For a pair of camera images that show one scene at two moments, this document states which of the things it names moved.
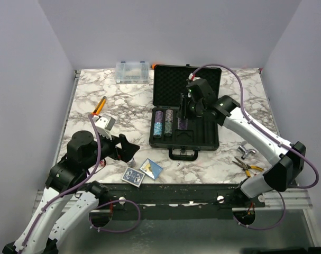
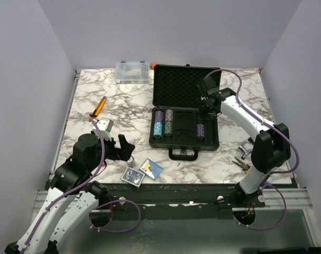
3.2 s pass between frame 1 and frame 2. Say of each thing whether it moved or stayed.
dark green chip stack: stayed
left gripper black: stayed
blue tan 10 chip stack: stayed
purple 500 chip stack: moved
